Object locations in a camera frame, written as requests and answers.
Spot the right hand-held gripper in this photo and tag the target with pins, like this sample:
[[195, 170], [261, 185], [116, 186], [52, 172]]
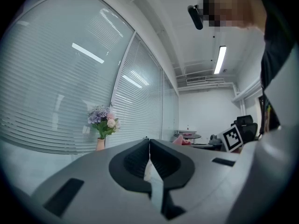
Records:
[[231, 139]]

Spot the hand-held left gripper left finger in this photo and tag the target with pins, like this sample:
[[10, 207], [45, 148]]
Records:
[[93, 167]]

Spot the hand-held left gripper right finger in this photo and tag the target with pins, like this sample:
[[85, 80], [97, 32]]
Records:
[[205, 171]]

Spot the pink cloth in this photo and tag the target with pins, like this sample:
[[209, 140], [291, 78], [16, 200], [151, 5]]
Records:
[[180, 141]]

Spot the round black side table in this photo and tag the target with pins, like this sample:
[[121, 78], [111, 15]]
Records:
[[195, 136]]

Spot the pink vase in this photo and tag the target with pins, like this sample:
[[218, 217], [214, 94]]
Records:
[[100, 144]]

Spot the white low shelf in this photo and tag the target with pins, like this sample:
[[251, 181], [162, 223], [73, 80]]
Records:
[[181, 132]]

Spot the purple and pink flower bouquet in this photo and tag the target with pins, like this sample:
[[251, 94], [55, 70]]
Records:
[[102, 121]]

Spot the black office chair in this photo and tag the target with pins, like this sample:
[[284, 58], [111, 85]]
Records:
[[246, 127]]

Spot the white ceiling air vent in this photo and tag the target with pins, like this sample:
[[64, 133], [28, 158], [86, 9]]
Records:
[[196, 79]]

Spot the long ceiling light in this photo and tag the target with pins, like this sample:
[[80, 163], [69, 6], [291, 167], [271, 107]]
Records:
[[220, 59]]

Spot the person's torso in black shirt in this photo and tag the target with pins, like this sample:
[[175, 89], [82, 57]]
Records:
[[278, 43]]

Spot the person's head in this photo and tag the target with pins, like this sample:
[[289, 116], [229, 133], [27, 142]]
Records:
[[233, 6]]

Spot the black head-mounted camera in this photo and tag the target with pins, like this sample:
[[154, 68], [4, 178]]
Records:
[[195, 17]]

